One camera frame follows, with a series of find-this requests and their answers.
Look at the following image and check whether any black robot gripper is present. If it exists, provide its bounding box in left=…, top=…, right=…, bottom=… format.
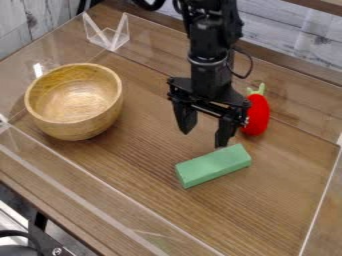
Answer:
left=167, top=60, right=251, bottom=148

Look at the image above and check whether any black table leg bracket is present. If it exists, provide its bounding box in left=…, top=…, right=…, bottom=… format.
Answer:
left=28, top=212, right=76, bottom=256

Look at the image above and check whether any clear acrylic tray wall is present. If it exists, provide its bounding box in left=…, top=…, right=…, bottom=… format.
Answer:
left=0, top=117, right=224, bottom=256

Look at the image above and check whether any red plush radish toy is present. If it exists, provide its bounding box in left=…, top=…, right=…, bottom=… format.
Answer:
left=240, top=83, right=270, bottom=136

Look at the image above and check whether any clear acrylic corner bracket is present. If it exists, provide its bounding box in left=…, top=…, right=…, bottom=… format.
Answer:
left=81, top=13, right=130, bottom=52

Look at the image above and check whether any green rectangular block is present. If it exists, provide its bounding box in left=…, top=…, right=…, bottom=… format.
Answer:
left=175, top=144, right=252, bottom=189

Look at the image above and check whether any black cable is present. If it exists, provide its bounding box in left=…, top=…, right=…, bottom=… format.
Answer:
left=0, top=229, right=39, bottom=256

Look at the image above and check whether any brown wooden bowl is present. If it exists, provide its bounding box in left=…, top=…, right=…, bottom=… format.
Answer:
left=24, top=63, right=124, bottom=141

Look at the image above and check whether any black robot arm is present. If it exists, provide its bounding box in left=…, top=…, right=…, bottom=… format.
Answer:
left=167, top=0, right=251, bottom=147

